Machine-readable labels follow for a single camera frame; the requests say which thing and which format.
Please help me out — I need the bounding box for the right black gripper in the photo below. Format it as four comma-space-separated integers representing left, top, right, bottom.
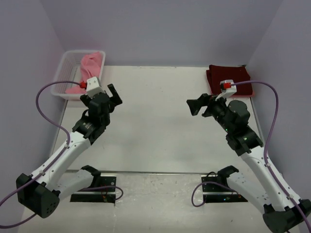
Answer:
187, 92, 233, 133

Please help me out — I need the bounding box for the pink t shirt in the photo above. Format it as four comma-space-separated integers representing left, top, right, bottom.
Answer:
66, 51, 103, 95

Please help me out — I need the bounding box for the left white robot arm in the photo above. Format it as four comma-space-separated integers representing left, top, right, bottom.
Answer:
16, 84, 122, 218

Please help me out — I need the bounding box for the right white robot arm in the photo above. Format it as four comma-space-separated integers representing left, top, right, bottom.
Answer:
187, 94, 311, 233

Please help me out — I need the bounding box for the folded dark red shirt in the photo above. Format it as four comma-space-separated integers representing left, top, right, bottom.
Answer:
206, 64, 254, 96

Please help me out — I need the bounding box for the white plastic basket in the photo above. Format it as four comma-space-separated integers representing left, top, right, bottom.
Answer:
51, 50, 105, 101

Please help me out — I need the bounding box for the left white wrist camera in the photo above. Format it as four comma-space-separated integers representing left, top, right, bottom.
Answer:
80, 77, 104, 98

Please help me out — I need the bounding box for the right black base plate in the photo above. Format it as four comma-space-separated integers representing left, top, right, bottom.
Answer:
202, 184, 248, 203

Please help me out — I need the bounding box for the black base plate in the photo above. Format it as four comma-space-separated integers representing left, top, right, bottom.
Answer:
70, 174, 117, 204
202, 184, 248, 203

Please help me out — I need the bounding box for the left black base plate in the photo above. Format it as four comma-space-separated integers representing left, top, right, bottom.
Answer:
70, 174, 117, 204

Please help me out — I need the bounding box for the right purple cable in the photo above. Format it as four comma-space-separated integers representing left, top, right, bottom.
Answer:
191, 80, 311, 225

